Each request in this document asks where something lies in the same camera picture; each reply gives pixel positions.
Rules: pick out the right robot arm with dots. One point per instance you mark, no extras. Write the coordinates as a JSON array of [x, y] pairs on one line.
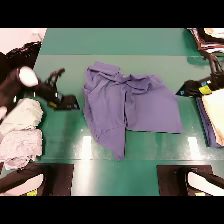
[[218, 80]]

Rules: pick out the purple folded garment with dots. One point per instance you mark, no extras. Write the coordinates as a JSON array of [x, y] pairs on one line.
[[204, 123]]

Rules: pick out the purple shirt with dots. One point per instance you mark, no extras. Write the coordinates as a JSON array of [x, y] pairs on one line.
[[133, 106]]

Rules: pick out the light grey garment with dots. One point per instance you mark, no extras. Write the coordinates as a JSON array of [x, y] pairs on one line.
[[20, 146]]

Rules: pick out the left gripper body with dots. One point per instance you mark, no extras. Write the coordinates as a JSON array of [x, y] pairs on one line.
[[66, 102]]

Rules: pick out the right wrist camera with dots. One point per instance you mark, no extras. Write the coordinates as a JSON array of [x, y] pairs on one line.
[[213, 62]]

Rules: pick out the heap of clothes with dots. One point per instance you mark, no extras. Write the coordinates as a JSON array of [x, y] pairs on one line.
[[210, 38]]

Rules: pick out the black garment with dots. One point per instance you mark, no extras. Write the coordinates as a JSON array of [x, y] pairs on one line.
[[24, 55]]

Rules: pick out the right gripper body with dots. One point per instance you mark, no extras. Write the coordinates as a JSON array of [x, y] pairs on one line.
[[192, 88]]

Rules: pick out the cream garment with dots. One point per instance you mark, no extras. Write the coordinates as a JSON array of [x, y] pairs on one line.
[[215, 116]]

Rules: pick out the pale green garment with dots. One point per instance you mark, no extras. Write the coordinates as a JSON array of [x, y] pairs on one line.
[[23, 115]]

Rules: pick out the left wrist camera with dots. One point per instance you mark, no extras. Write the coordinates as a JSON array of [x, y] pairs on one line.
[[54, 76]]

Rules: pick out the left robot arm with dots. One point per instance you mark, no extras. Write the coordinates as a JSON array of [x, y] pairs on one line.
[[10, 86]]

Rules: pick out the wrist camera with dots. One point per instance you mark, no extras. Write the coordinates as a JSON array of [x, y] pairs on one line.
[[54, 76], [213, 62]]

